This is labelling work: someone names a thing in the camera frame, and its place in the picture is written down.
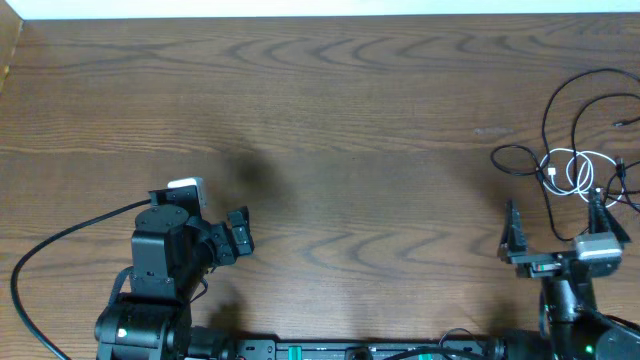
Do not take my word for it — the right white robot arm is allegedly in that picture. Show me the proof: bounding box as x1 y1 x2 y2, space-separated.
486 190 639 359

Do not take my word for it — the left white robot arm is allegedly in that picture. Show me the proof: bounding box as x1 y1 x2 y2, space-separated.
95 185 255 360

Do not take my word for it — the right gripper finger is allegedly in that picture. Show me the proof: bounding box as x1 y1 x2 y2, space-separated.
588 189 631 245
497 200 528 260

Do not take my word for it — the white usb cable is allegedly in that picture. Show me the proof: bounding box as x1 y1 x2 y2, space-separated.
538 147 626 209

